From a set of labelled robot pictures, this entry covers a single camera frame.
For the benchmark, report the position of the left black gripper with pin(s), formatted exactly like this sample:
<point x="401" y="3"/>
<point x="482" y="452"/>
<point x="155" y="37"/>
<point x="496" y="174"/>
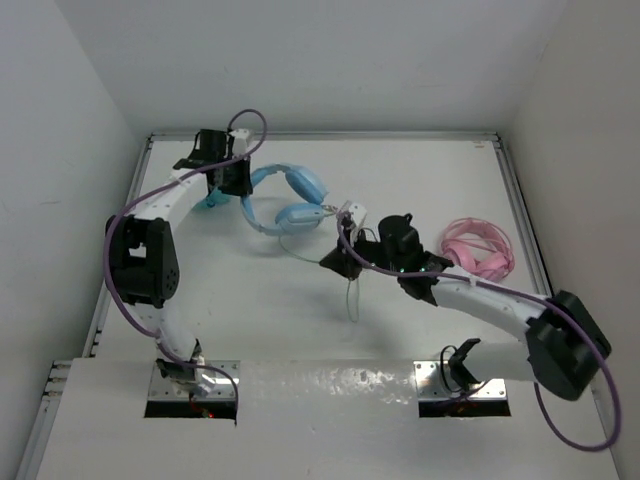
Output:
<point x="245" y="185"/>

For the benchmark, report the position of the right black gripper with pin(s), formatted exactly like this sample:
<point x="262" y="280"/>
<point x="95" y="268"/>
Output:
<point x="341" y="263"/>

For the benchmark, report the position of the light blue headphones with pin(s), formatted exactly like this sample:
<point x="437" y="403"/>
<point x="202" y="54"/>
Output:
<point x="304" y="212"/>

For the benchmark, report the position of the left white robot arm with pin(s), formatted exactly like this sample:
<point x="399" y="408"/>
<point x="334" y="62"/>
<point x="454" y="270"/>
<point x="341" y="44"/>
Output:
<point x="142" y="259"/>

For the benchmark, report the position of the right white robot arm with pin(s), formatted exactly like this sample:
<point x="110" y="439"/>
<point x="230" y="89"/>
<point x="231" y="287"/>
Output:
<point x="556" y="343"/>

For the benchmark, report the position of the teal headphones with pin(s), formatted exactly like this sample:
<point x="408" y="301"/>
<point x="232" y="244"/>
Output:
<point x="212" y="200"/>

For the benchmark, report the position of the pink headphones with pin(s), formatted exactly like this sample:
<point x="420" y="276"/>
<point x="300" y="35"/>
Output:
<point x="479" y="247"/>

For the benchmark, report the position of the white front cover board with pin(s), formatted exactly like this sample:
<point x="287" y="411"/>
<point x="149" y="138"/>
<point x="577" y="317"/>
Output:
<point x="300" y="420"/>

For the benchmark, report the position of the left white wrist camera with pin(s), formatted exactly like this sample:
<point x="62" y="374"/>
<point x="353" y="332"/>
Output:
<point x="240" y="141"/>

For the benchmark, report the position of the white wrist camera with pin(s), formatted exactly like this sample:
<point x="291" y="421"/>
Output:
<point x="240" y="141"/>
<point x="352" y="219"/>

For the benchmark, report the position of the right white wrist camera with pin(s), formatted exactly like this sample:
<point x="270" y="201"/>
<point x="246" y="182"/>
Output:
<point x="352" y="219"/>

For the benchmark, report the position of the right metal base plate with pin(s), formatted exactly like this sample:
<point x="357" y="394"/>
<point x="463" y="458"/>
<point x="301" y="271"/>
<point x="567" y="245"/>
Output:
<point x="434" y="384"/>

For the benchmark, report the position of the metal base plate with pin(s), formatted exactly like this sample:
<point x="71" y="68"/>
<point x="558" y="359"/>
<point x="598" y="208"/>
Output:
<point x="216" y="382"/>
<point x="434" y="384"/>

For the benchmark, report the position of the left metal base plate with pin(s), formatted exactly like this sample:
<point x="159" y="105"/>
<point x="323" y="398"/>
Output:
<point x="216" y="382"/>

